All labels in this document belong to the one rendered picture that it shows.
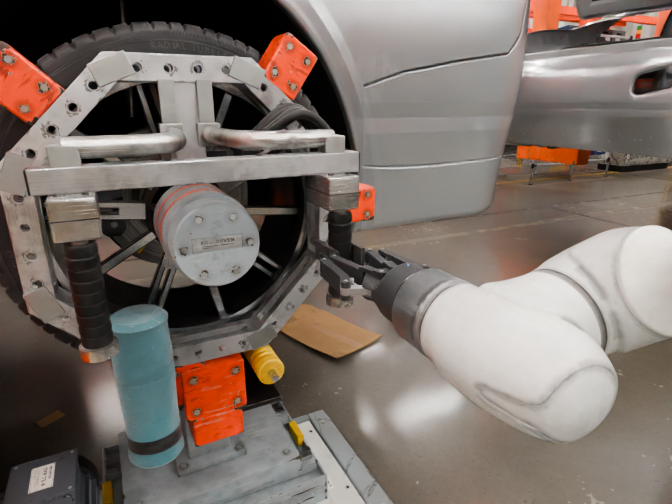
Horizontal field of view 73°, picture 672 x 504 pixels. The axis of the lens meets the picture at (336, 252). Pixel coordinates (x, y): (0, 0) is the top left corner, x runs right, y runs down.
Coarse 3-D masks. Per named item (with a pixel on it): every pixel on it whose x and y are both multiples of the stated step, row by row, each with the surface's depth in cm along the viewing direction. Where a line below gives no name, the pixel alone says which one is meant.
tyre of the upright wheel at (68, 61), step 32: (96, 32) 72; (128, 32) 73; (160, 32) 75; (192, 32) 77; (64, 64) 70; (0, 128) 69; (0, 160) 70; (0, 224) 72; (0, 256) 73; (32, 320) 79
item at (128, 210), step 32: (224, 96) 84; (160, 192) 88; (288, 192) 103; (288, 224) 104; (64, 256) 85; (128, 256) 85; (160, 256) 89; (288, 256) 99; (64, 288) 79; (128, 288) 103; (192, 288) 111; (224, 288) 108; (256, 288) 101; (192, 320) 95; (224, 320) 95
